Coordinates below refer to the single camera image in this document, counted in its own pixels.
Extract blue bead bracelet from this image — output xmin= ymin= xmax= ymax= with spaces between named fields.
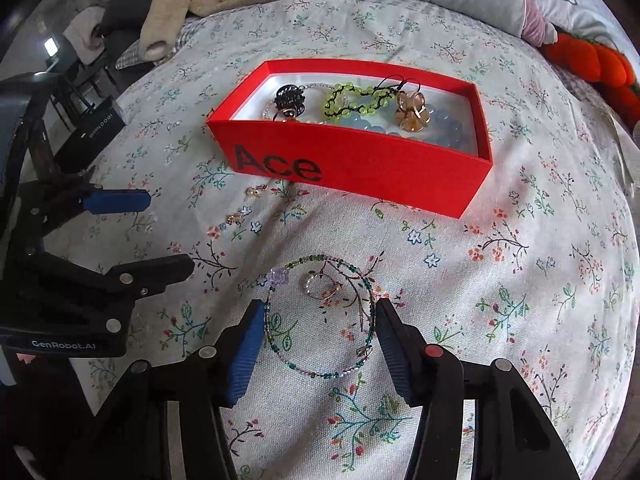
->
xmin=337 ymin=105 xmax=471 ymax=154

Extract black claw hair clip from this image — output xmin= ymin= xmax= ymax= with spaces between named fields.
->
xmin=272 ymin=84 xmax=307 ymax=121

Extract green bead necklace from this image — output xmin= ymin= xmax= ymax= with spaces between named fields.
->
xmin=263 ymin=255 xmax=379 ymax=379

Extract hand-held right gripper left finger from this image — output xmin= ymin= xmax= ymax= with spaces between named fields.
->
xmin=95 ymin=299 xmax=266 ymax=480

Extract small silver bead ring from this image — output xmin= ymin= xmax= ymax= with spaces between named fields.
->
xmin=299 ymin=271 xmax=346 ymax=304

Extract orange plush toy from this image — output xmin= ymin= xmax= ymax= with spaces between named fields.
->
xmin=542 ymin=30 xmax=640 ymax=127

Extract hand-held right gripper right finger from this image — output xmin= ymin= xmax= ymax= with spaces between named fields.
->
xmin=375 ymin=297 xmax=581 ymax=480

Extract floral bedspread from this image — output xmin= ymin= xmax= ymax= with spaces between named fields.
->
xmin=75 ymin=0 xmax=640 ymax=480

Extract clear bead bracelet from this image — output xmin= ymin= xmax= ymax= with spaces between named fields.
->
xmin=261 ymin=82 xmax=331 ymax=122

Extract red cardboard box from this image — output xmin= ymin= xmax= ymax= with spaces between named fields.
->
xmin=206 ymin=59 xmax=494 ymax=220

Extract green bead bracelet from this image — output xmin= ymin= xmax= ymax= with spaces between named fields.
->
xmin=322 ymin=75 xmax=426 ymax=125

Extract pink striped cloth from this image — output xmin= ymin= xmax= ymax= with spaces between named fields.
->
xmin=517 ymin=0 xmax=559 ymax=46

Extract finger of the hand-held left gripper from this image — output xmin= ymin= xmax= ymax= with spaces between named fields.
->
xmin=30 ymin=254 xmax=196 ymax=333
xmin=22 ymin=166 xmax=152 ymax=242

